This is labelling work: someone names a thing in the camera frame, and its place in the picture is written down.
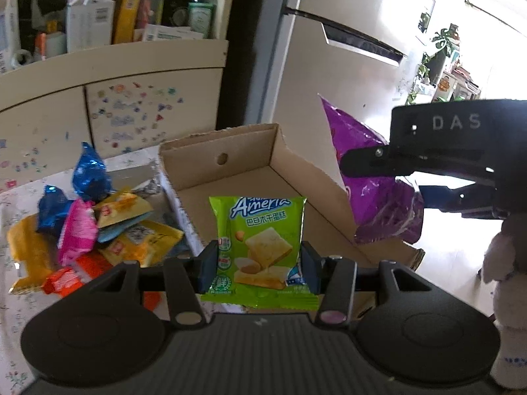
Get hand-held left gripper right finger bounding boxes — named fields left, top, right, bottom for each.
left=300, top=242, right=443, bottom=326

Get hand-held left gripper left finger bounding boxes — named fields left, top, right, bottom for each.
left=80, top=241, right=219, bottom=330

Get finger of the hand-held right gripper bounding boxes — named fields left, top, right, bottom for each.
left=418, top=183, right=495, bottom=215
left=340, top=144, right=416, bottom=177

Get purple snack bag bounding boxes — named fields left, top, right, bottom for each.
left=319, top=94, right=425, bottom=245

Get green cake snack packet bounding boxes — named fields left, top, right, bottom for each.
left=200, top=195, right=319, bottom=309

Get yellow waffle snack packet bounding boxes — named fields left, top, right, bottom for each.
left=95, top=189, right=154, bottom=229
left=99, top=220, right=184, bottom=268

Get brown cardboard box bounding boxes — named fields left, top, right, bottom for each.
left=158, top=122, right=427, bottom=322

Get small leafy plant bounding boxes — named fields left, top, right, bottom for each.
left=405, top=53, right=431, bottom=105

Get white refrigerator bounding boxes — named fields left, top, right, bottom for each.
left=263, top=0, right=437, bottom=198

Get potted green plant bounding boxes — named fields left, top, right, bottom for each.
left=420, top=22, right=462, bottom=88

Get light blue snack packet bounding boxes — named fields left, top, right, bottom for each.
left=97, top=222, right=138, bottom=244

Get silver foil snack packet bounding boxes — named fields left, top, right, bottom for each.
left=111, top=162, right=166, bottom=200

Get pink snack packet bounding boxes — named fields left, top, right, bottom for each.
left=58, top=199, right=99, bottom=268

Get red orange snack packet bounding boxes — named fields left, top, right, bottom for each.
left=42, top=267, right=85, bottom=298

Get large blue foil snack packet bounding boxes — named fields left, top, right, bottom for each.
left=72, top=142, right=113, bottom=202

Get small blue foil snack packet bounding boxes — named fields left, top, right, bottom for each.
left=37, top=185, right=75, bottom=237

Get large orange-yellow snack packet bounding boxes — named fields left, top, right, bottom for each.
left=8, top=214, right=62, bottom=295

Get green glass bottle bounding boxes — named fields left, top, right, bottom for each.
left=187, top=0, right=215, bottom=39

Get cream cabinet with stickers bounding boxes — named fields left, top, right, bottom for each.
left=0, top=0, right=229, bottom=192

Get flat white box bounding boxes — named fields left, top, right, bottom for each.
left=142, top=24, right=203, bottom=42

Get tall yellow box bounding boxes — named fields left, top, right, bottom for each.
left=112, top=0, right=143, bottom=44

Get colourful striped boxes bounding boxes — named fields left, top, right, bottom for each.
left=138, top=0, right=166, bottom=30

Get white paper bag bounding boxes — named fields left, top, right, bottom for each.
left=66, top=0, right=117, bottom=53

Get small orange white bottle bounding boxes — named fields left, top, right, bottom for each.
left=35, top=20, right=67, bottom=59

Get tape roll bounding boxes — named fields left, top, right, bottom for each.
left=12, top=48, right=34, bottom=69

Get white plastic jug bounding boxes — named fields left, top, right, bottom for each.
left=31, top=0, right=69, bottom=29

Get white blue printed bag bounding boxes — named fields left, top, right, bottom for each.
left=0, top=0, right=22, bottom=75

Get dark refrigerator handle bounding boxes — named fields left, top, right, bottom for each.
left=284, top=7, right=406, bottom=66

